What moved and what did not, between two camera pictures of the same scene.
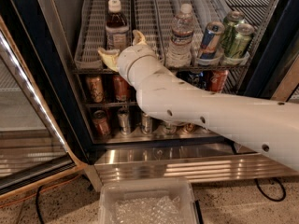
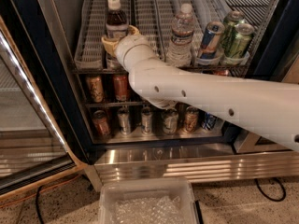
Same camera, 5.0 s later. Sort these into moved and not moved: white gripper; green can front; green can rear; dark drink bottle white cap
Moved: white gripper
Not moved: green can rear; green can front; dark drink bottle white cap
